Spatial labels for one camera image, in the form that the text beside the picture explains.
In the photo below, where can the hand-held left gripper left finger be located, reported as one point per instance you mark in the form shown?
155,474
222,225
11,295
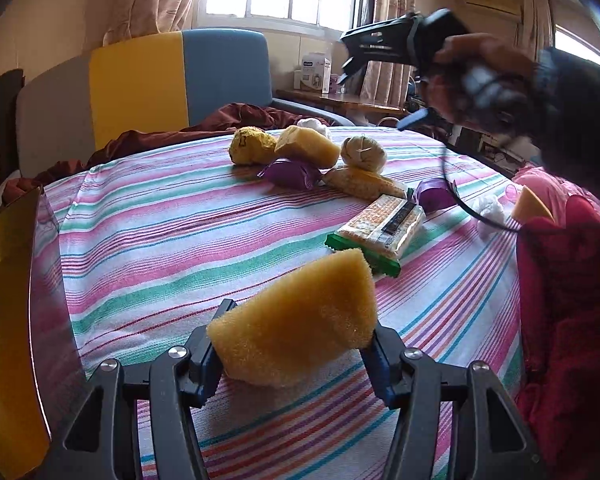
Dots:
205,377

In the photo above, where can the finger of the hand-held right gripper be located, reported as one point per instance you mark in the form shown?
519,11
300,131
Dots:
380,40
412,121

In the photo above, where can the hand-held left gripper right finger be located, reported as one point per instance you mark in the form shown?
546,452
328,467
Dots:
381,372

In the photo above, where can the large yellow sponge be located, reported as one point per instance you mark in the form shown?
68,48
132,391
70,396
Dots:
295,320

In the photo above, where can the red and gold box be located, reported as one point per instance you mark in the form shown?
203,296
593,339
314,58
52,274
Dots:
5,310

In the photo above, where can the person's right hand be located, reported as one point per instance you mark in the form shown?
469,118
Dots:
505,55

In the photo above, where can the beige patterned curtain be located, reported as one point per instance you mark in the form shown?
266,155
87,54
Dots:
392,0

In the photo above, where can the beige rolled sock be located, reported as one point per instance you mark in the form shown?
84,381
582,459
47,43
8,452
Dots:
364,154

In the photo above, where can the small pink jar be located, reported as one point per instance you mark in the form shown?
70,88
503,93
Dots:
336,84

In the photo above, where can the wooden desk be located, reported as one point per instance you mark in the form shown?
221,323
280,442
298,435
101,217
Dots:
345,105

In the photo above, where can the white cardboard box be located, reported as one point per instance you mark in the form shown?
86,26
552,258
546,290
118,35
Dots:
312,72

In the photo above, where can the purple snack packet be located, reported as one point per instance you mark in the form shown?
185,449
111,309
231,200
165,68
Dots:
432,196
290,174

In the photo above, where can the yellow snack packet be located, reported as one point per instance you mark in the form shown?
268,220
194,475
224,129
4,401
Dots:
362,184

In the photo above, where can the narrow beige curtain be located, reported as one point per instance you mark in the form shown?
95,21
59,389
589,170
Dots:
535,20

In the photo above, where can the white cloth ball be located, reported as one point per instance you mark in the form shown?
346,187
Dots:
314,125

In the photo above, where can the yellow sponge block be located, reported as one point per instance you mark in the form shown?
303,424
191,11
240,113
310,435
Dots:
307,146

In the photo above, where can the green cracker packet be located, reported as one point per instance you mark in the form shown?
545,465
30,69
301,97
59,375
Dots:
380,230

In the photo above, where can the white crumpled cloth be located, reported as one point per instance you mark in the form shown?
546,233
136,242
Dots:
490,212

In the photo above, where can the striped bed sheet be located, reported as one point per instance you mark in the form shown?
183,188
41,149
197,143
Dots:
180,240

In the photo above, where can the orange sponge wedge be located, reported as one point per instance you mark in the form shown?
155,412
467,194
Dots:
530,207

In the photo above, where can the pink cloth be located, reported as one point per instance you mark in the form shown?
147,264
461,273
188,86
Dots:
545,185

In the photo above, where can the red quilted jacket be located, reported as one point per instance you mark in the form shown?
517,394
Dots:
575,320

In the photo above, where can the maroon blanket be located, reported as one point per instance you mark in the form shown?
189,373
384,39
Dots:
145,142

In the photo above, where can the yellow blue grey chair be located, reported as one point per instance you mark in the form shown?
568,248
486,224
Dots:
135,85

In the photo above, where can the grey bed rail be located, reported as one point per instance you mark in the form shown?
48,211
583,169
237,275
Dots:
320,112

